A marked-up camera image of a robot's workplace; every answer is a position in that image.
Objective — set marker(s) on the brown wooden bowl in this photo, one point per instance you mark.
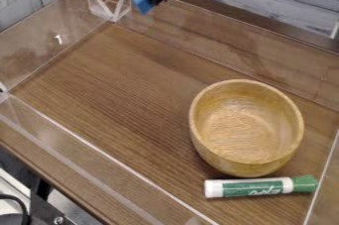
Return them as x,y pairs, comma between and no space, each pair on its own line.
245,127

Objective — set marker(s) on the green white dry-erase marker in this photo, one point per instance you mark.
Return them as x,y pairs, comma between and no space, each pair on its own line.
258,186

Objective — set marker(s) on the clear acrylic tray wall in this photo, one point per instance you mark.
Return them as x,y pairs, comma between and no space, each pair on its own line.
94,96

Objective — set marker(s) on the black metal table frame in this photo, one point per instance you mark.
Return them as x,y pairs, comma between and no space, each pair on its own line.
42,212

